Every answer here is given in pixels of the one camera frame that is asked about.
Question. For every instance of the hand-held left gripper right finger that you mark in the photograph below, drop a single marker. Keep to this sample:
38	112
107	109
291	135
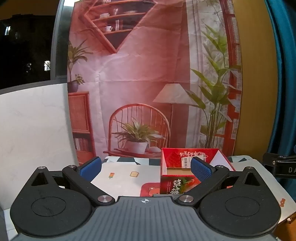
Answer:
201	170

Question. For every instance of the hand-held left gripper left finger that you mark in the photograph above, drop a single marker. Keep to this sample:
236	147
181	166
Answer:
91	168

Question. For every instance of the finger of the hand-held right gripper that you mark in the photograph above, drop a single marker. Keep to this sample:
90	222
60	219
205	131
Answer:
282	158
285	170

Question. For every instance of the red cardboard box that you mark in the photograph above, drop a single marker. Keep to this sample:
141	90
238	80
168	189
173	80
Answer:
171	185

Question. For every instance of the cartoon printed tablecloth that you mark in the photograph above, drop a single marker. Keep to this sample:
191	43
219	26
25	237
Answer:
129	183

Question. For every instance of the white marble board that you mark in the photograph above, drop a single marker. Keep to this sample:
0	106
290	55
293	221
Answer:
34	127

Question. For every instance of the teal curtain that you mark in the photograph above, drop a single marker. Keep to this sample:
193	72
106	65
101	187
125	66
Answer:
286	69

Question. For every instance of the printed room backdrop cloth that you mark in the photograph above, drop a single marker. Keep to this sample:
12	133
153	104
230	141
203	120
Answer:
138	69

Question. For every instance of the dark window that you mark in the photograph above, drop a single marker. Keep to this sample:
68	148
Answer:
23	46

